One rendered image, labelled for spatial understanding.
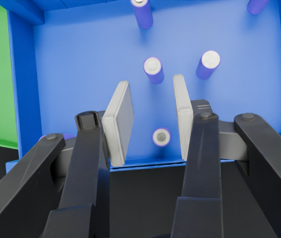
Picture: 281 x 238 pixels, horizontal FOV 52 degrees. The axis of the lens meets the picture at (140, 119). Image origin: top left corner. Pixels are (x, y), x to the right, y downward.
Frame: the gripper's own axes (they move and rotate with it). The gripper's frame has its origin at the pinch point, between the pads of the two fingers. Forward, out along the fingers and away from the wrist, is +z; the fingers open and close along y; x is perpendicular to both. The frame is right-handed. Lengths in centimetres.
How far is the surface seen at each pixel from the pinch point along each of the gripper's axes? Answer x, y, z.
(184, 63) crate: -0.9, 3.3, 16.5
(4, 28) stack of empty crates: 5, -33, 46
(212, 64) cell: 0.3, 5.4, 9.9
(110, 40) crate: 2.6, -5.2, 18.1
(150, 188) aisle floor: -38, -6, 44
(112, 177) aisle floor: -35, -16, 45
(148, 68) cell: 0.5, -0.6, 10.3
